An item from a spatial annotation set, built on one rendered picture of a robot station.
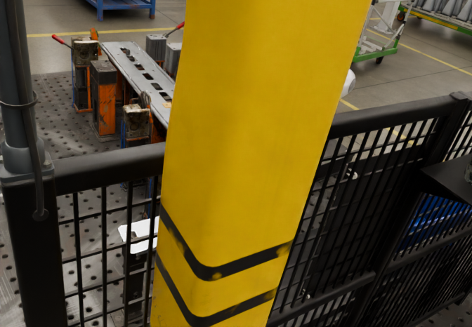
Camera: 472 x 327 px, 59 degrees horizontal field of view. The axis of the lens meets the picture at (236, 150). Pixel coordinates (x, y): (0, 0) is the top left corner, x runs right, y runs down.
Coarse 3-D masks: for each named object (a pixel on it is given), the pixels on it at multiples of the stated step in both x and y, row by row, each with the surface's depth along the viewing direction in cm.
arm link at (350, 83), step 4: (348, 72) 166; (352, 72) 167; (348, 76) 165; (352, 76) 166; (348, 80) 165; (352, 80) 166; (344, 84) 165; (348, 84) 165; (352, 84) 166; (344, 88) 166; (348, 88) 166; (352, 88) 169; (344, 92) 167; (348, 92) 168
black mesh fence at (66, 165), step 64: (64, 192) 35; (128, 192) 40; (320, 192) 59; (384, 192) 68; (128, 256) 45; (320, 256) 69; (384, 256) 82; (448, 256) 108; (64, 320) 44; (320, 320) 85
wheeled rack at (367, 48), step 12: (372, 0) 463; (384, 0) 476; (396, 0) 493; (408, 0) 511; (408, 12) 529; (360, 36) 571; (396, 36) 545; (360, 48) 524; (372, 48) 518; (384, 48) 534; (396, 48) 553; (360, 60) 504
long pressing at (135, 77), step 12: (108, 48) 202; (132, 48) 207; (120, 60) 192; (144, 60) 197; (132, 72) 183; (144, 72) 186; (156, 72) 188; (132, 84) 175; (144, 84) 175; (168, 84) 179; (156, 96) 168; (156, 108) 160; (168, 108) 161; (168, 120) 154
